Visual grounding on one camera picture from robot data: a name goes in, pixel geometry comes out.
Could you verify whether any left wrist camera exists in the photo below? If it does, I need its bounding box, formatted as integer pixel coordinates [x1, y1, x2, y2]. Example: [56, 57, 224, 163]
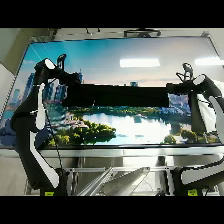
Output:
[55, 53, 68, 70]

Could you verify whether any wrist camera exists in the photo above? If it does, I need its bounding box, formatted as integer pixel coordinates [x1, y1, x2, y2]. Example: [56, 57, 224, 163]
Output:
[55, 53, 68, 70]
[175, 62, 195, 83]

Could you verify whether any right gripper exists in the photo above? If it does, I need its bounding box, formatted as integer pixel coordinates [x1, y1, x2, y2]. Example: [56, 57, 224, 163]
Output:
[165, 82, 188, 96]

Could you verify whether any black garment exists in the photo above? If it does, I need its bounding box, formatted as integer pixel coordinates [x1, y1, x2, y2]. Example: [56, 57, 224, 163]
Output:
[61, 82, 171, 109]

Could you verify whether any silver frame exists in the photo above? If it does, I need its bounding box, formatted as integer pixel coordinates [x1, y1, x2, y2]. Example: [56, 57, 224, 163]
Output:
[0, 144, 224, 197]

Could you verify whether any black cable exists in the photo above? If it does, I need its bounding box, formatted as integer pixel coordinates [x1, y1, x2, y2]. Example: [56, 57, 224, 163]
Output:
[42, 101, 64, 172]

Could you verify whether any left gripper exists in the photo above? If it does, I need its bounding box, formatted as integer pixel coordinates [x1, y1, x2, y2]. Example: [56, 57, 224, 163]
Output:
[66, 71, 84, 86]

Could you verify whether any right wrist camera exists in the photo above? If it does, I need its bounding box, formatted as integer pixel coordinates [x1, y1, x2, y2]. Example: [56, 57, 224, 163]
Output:
[175, 62, 195, 83]

